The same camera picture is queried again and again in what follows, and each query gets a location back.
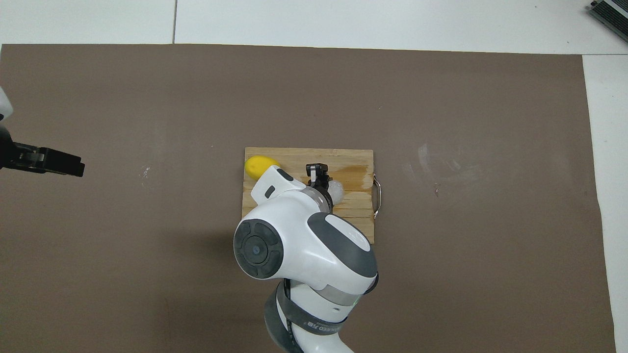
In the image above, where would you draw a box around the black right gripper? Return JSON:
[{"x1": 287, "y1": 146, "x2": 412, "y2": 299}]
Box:
[{"x1": 306, "y1": 163, "x2": 335, "y2": 201}]

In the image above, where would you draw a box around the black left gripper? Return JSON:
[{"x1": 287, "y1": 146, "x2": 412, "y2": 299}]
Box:
[{"x1": 0, "y1": 126, "x2": 85, "y2": 177}]

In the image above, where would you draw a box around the wooden cutting board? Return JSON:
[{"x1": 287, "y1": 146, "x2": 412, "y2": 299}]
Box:
[{"x1": 240, "y1": 147, "x2": 382, "y2": 245}]

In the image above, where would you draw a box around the yellow lemon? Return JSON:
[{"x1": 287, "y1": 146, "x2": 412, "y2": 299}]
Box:
[{"x1": 244, "y1": 155, "x2": 281, "y2": 181}]

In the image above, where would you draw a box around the brown paper table mat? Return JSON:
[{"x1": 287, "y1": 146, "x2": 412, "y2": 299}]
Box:
[{"x1": 0, "y1": 43, "x2": 617, "y2": 353}]

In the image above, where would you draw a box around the grey ribbed metal device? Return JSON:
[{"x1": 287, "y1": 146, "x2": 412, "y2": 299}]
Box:
[{"x1": 586, "y1": 0, "x2": 628, "y2": 42}]

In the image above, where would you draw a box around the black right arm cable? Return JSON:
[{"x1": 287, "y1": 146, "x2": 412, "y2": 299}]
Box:
[{"x1": 282, "y1": 279, "x2": 302, "y2": 353}]

